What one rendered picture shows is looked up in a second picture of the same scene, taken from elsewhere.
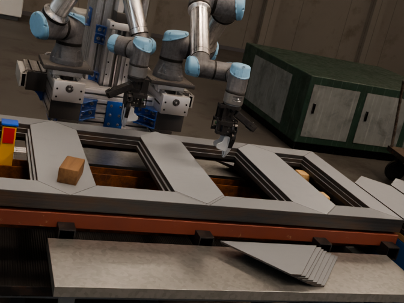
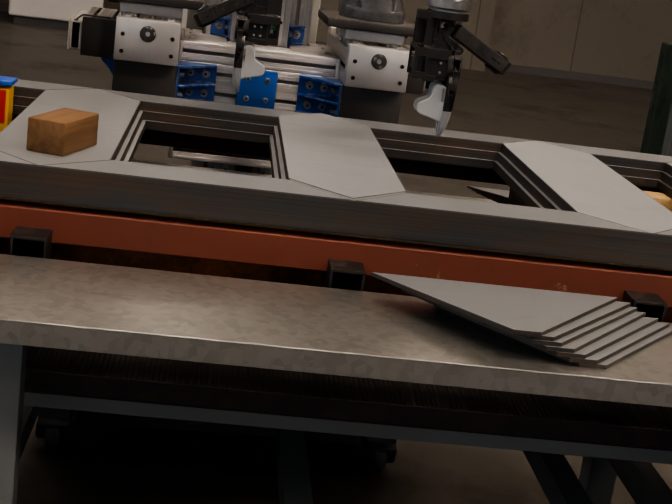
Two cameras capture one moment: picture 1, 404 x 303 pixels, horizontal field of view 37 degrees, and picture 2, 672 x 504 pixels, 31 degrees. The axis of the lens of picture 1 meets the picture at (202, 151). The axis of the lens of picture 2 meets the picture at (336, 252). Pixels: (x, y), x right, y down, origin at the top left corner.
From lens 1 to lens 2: 0.62 m
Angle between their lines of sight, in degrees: 15
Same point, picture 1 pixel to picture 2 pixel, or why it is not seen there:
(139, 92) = (265, 12)
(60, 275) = not seen: outside the picture
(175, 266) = (247, 309)
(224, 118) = (430, 41)
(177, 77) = (388, 13)
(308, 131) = not seen: outside the picture
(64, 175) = (38, 135)
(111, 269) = (91, 301)
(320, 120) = not seen: outside the picture
